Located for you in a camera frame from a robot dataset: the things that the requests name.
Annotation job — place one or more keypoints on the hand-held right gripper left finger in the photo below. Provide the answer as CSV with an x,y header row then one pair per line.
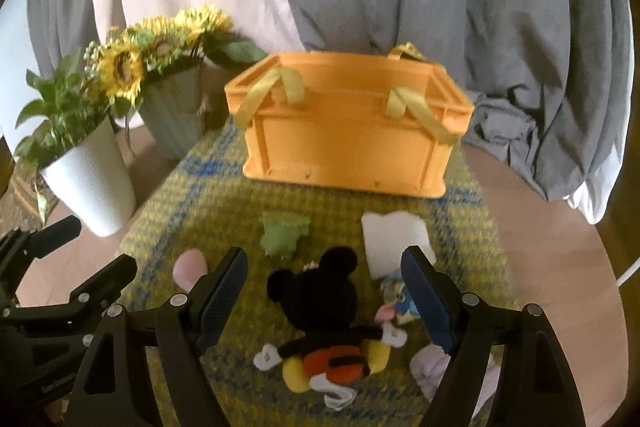
x,y
222,292

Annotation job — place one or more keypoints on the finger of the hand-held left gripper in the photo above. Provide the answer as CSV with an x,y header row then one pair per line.
x,y
60,229
112,274

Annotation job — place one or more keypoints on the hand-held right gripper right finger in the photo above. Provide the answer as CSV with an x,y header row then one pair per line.
x,y
430,302

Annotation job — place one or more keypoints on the small blue duck plush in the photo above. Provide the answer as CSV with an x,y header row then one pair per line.
x,y
395,299

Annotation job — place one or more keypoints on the pink plush toy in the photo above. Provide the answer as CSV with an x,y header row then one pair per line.
x,y
189,269

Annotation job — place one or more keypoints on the lavender knitted sock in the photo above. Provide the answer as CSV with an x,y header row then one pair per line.
x,y
435,369

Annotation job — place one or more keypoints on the white cloth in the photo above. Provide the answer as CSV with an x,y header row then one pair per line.
x,y
392,237

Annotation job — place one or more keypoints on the green plush toy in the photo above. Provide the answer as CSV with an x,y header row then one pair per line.
x,y
282,234

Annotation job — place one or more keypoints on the black mouse plush toy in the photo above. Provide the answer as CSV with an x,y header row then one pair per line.
x,y
312,292

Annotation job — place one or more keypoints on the orange plastic storage box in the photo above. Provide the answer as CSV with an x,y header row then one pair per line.
x,y
350,142

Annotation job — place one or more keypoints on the patterned floor rug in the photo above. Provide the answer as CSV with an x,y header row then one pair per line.
x,y
27,199

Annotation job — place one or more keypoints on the white ribbed plant pot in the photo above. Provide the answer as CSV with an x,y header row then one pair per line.
x,y
95,182

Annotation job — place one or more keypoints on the yellow blue woven mat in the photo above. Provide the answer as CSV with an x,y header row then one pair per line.
x,y
200,207

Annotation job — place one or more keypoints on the green leafy plant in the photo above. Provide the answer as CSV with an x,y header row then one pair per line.
x,y
55,107

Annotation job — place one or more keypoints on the grey-green ribbed vase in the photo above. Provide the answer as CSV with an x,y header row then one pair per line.
x,y
172,117

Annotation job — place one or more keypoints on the artificial sunflower bouquet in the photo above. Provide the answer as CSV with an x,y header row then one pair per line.
x,y
122,67

